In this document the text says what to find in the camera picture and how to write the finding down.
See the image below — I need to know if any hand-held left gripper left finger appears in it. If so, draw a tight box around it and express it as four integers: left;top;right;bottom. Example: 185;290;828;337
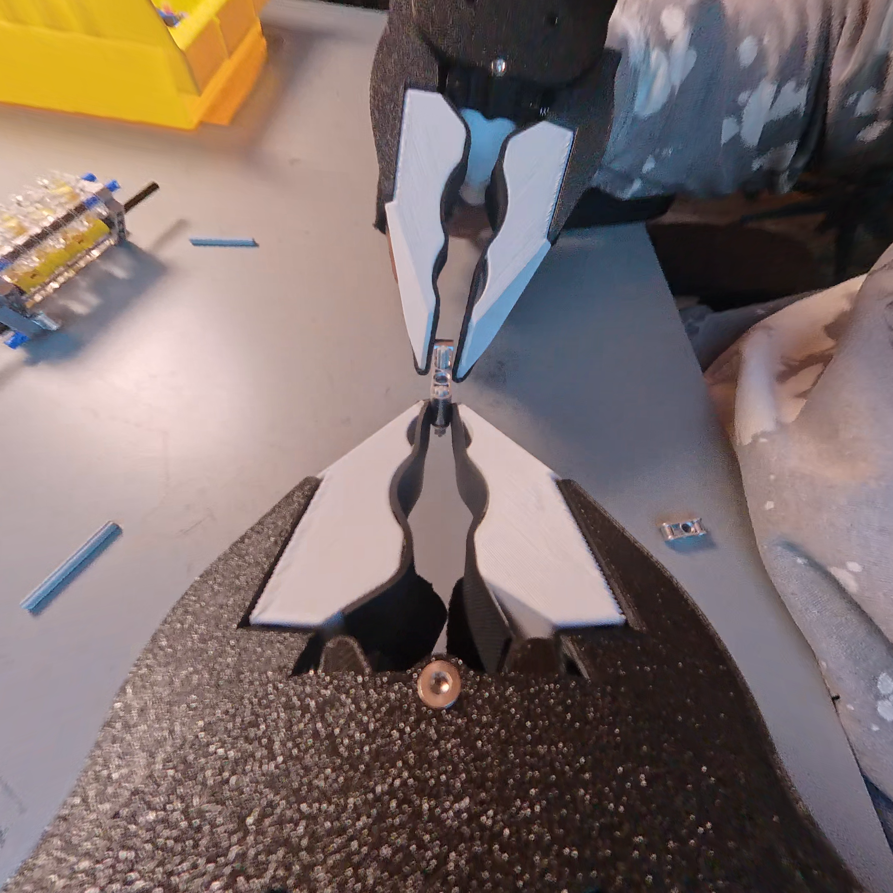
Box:
249;402;450;637

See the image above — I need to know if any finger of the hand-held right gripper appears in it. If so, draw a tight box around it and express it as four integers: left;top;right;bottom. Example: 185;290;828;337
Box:
384;87;471;376
453;120;577;380

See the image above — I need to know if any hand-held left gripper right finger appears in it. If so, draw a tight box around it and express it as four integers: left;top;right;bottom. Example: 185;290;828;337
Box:
450;402;627;654

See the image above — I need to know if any grey brick beam assembly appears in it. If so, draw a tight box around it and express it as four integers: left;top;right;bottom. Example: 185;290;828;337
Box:
426;340;457;427

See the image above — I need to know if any grey desk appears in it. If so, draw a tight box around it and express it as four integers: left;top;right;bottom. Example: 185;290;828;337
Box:
0;0;893;893

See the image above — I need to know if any small yellow parts bin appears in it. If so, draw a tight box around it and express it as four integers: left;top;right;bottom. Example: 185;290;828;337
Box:
154;0;269;99

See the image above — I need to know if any large yellow parts bin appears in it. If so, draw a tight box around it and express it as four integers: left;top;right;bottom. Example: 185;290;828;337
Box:
0;0;192;131

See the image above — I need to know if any yellow and clear brick model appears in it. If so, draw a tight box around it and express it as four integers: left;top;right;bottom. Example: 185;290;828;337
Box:
0;171;160;350

